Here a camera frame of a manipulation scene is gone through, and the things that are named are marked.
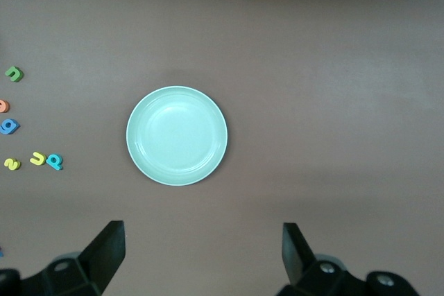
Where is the pale green plate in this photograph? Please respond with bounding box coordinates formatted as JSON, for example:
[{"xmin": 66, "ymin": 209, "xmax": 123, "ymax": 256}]
[{"xmin": 126, "ymin": 85, "xmax": 229, "ymax": 186}]

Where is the blue foam letter g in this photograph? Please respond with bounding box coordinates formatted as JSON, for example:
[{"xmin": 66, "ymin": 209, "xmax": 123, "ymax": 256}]
[{"xmin": 0, "ymin": 119, "xmax": 20, "ymax": 135}]

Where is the green foam letter u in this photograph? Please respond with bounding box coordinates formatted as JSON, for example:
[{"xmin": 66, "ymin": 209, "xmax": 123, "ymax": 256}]
[{"xmin": 4, "ymin": 66, "xmax": 25, "ymax": 83}]

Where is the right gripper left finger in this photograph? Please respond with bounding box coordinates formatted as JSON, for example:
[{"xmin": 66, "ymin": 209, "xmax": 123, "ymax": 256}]
[{"xmin": 0, "ymin": 220, "xmax": 126, "ymax": 296}]

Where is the yellow foam letter u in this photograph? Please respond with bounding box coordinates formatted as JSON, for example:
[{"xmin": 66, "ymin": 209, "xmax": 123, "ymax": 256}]
[{"xmin": 29, "ymin": 151, "xmax": 47, "ymax": 166}]

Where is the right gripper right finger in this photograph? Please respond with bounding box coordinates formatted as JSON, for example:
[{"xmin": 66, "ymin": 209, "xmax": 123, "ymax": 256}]
[{"xmin": 275, "ymin": 222, "xmax": 420, "ymax": 296}]

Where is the teal foam letter p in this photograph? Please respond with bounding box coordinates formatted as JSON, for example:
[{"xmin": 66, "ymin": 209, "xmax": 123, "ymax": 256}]
[{"xmin": 45, "ymin": 154, "xmax": 64, "ymax": 171}]

